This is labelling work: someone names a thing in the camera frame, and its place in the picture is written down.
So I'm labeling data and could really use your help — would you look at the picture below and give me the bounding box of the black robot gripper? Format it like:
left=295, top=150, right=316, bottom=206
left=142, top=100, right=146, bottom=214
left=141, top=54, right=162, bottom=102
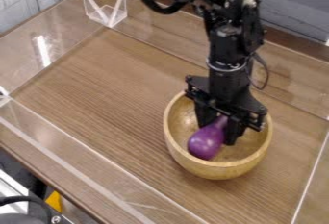
left=185, top=62, right=268, bottom=146

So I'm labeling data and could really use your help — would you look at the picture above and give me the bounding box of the purple toy eggplant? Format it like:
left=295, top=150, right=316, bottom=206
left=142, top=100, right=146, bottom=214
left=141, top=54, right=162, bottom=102
left=188, top=115, right=228, bottom=161

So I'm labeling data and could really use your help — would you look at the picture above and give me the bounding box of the brown wooden bowl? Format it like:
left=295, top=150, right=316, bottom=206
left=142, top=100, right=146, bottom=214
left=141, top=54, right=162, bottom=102
left=163, top=92, right=274, bottom=180

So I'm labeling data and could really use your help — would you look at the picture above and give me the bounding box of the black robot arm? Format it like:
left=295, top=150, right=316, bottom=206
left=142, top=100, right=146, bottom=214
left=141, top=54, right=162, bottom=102
left=142, top=0, right=268, bottom=145

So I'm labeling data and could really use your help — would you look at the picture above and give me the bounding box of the yellow object under table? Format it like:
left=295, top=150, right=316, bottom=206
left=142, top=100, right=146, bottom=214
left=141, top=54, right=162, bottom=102
left=46, top=190, right=63, bottom=212

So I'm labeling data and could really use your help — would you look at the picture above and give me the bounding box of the clear acrylic tray wall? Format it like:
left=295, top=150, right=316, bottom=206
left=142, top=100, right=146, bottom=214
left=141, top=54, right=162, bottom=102
left=0, top=0, right=329, bottom=224

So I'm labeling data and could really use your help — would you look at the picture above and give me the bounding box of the clear acrylic corner bracket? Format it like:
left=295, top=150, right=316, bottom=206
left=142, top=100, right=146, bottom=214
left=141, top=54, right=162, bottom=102
left=82, top=0, right=127, bottom=28

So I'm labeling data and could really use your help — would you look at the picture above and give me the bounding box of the black cable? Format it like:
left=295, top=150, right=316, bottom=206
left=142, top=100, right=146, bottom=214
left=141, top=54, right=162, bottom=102
left=0, top=195, right=52, bottom=224

